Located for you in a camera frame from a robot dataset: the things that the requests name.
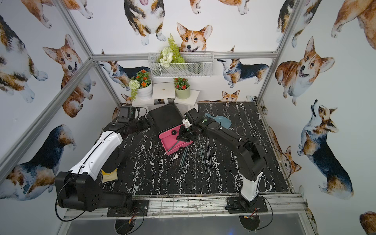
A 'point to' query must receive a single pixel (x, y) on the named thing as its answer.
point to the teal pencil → (209, 152)
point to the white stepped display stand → (162, 91)
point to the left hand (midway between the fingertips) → (150, 119)
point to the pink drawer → (170, 143)
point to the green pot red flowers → (182, 88)
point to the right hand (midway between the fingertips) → (173, 139)
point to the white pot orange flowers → (141, 87)
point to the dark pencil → (172, 146)
